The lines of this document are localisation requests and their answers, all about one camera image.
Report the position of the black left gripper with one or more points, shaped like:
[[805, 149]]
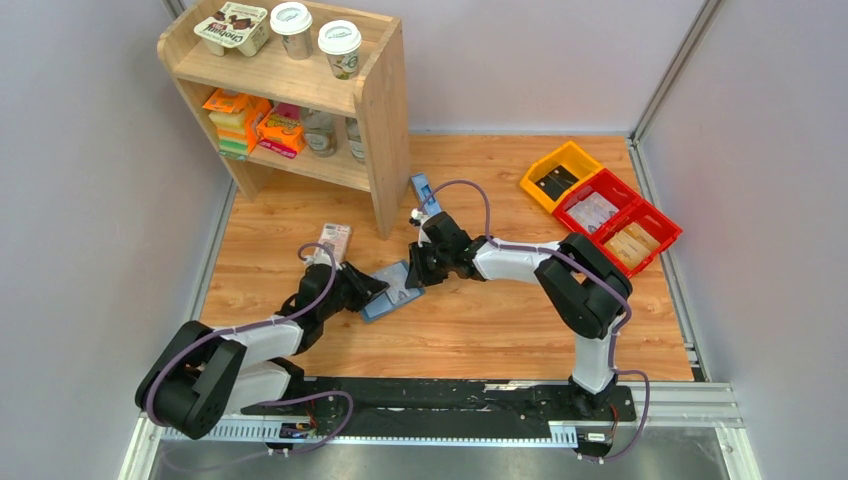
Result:
[[364, 287]]

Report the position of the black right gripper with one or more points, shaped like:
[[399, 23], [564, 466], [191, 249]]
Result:
[[417, 275]]

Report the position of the blue leather card holder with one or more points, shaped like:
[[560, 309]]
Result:
[[395, 297]]

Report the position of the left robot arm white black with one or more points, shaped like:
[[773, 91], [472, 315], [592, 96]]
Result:
[[204, 373]]

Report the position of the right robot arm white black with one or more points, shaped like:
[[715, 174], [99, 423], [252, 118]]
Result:
[[585, 288]]

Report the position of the black card in yellow bin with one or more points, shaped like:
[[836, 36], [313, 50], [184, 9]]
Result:
[[556, 182]]

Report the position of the small pink packet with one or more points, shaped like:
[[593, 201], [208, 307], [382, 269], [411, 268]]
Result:
[[335, 239]]

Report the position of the blue rectangular box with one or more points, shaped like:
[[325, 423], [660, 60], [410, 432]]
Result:
[[423, 190]]

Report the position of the right glass jar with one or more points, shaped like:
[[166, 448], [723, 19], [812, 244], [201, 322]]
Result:
[[354, 140]]

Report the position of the glass jar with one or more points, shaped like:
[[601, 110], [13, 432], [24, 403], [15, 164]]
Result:
[[354, 140], [319, 131]]

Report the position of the yellow plastic bin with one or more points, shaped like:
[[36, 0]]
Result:
[[569, 155]]

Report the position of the left glass jar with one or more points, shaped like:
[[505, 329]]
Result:
[[319, 131]]

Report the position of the middle red plastic bin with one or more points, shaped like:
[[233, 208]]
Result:
[[596, 205]]

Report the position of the red plastic bin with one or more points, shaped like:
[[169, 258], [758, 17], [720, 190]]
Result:
[[596, 205], [634, 237]]

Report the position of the orange pink snack bag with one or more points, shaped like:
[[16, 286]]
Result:
[[281, 131]]

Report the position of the near red plastic bin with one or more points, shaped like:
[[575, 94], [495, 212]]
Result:
[[634, 237]]

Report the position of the wooden shelf unit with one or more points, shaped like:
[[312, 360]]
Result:
[[376, 97]]

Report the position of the stack of coloured sponges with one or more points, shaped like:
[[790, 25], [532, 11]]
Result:
[[231, 131]]

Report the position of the orange snack box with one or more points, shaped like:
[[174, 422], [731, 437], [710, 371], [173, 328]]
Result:
[[233, 102]]

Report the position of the right white lidded paper cup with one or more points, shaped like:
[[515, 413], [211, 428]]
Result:
[[340, 41]]

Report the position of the white lidded paper cup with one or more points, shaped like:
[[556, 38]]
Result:
[[292, 21], [340, 41]]

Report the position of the left white lidded paper cup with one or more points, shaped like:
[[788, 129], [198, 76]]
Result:
[[292, 21]]

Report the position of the chocolate pudding cup pack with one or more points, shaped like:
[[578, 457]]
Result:
[[234, 26]]

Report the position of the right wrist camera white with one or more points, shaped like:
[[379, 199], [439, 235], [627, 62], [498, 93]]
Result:
[[418, 219]]

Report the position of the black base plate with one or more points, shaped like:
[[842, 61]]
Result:
[[447, 408]]

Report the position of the aluminium rail frame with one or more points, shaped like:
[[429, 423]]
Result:
[[683, 430]]

